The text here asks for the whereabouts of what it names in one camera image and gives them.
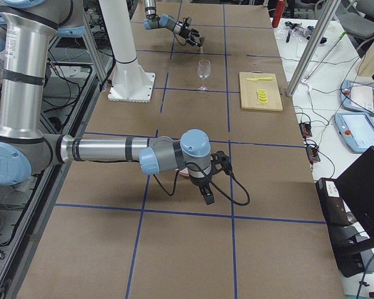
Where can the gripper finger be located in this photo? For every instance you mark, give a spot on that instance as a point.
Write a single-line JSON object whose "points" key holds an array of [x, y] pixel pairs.
{"points": [[196, 37], [194, 41]]}

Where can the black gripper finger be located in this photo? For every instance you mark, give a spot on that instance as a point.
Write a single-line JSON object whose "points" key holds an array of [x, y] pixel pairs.
{"points": [[207, 194]]}

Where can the clear wine glass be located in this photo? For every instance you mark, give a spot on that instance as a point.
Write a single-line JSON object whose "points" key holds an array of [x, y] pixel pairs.
{"points": [[203, 71]]}

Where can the pink bowl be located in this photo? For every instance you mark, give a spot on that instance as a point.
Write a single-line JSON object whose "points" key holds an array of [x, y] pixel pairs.
{"points": [[183, 172]]}

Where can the bamboo cutting board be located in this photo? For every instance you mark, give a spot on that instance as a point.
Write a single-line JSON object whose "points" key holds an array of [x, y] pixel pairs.
{"points": [[248, 92]]}

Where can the yellow plastic knife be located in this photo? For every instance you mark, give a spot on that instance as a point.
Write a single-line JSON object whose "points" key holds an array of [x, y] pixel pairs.
{"points": [[255, 79]]}

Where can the orange terminal block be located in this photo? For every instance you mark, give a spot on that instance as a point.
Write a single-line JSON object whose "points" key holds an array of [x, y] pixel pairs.
{"points": [[305, 129], [312, 153]]}

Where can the black box device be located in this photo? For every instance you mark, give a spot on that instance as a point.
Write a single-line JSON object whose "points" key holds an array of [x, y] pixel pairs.
{"points": [[332, 204]]}

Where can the black monitor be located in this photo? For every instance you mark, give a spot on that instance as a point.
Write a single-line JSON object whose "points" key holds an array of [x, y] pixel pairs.
{"points": [[356, 187]]}

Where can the lower teach pendant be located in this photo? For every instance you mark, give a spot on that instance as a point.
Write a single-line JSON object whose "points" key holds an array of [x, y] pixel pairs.
{"points": [[356, 129]]}

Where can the teach pendant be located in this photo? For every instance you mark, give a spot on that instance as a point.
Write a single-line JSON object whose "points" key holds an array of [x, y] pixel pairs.
{"points": [[356, 129], [357, 97]]}

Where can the upper teach pendant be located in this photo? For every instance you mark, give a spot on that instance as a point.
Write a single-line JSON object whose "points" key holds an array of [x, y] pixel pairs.
{"points": [[357, 97]]}

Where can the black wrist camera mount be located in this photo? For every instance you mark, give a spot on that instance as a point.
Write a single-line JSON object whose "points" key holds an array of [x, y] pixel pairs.
{"points": [[220, 162]]}

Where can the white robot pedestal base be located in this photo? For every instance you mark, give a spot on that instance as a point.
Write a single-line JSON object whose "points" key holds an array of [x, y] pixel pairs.
{"points": [[130, 83]]}

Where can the aluminium frame post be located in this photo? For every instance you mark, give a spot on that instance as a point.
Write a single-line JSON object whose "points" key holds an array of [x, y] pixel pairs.
{"points": [[314, 41]]}

